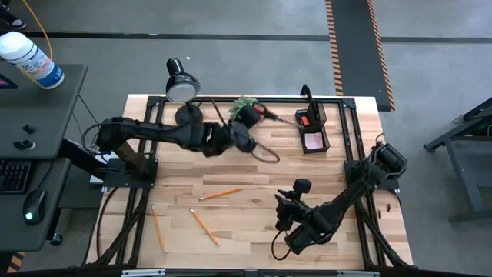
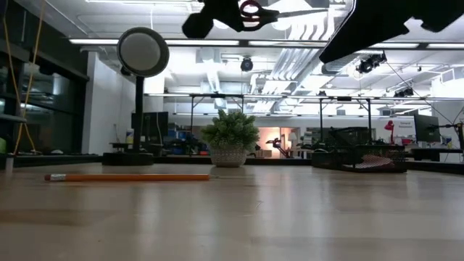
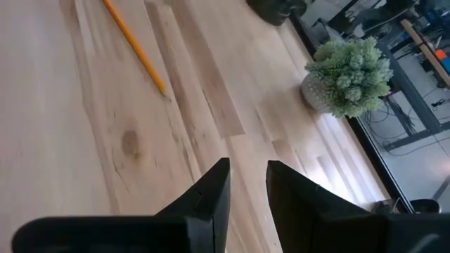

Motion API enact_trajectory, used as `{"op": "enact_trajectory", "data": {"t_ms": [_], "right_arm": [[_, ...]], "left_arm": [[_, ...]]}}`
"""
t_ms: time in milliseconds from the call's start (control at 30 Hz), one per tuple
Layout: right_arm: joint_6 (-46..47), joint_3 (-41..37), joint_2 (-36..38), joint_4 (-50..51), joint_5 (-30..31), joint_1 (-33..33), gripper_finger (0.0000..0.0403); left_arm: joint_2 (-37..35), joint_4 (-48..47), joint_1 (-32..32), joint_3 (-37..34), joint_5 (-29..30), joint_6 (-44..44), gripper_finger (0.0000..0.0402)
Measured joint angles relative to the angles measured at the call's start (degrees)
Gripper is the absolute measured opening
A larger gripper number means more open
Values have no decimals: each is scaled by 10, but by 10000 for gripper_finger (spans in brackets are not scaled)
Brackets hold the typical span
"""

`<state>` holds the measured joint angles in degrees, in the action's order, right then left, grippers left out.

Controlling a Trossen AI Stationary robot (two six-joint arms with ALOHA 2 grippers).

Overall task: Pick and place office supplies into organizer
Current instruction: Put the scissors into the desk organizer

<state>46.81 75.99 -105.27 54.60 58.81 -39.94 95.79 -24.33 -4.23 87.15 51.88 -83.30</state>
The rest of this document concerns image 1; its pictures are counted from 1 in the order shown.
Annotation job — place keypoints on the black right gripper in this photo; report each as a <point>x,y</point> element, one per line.
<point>288,211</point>

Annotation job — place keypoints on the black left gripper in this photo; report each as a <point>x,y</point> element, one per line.
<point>240,138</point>

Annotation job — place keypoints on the orange pencil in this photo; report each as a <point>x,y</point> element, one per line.
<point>158,227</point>
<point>221,194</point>
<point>204,226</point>

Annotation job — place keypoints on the orange eraser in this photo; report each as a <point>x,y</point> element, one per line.
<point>304,121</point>

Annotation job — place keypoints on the pink sticky note pad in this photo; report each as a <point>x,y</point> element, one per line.
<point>313,140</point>

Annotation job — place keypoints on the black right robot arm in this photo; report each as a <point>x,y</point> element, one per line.
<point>338,207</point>

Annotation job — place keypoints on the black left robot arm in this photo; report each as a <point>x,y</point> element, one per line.
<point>169,132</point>

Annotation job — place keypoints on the black mesh desk organizer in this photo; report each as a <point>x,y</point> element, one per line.
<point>321,115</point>

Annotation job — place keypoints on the green potted plant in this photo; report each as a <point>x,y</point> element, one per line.
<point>240,103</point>

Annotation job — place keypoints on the black desk lamp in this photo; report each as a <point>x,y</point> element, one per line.
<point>182,88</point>

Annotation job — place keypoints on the black hazard-striped floor mat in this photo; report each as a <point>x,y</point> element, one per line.
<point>357,46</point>

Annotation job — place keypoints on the white box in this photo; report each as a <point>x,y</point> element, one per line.
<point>96,179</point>

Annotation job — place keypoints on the grey metal table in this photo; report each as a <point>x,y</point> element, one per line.
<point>461,165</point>

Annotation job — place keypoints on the black side desk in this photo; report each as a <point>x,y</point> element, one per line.
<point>38,104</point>

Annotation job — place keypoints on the black caster wheel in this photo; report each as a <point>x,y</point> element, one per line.
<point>56,239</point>

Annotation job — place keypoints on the black desk knob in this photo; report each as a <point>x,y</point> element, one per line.
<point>28,129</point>

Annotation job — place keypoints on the black computer mouse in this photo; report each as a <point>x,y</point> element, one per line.
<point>34,205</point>

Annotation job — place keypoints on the white wipes canister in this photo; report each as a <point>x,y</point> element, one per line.
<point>30,57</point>

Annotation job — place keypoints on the black keyboard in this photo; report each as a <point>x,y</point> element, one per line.
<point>13,177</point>

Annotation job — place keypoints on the dark device with pink screen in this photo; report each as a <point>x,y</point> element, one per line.
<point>5,82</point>

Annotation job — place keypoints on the person's shoe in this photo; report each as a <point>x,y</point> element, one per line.
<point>13,21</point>

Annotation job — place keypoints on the black aluminium frame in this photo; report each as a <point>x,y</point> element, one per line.
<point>276,99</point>

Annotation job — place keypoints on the black curved bracket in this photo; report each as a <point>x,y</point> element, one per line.
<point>306,92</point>

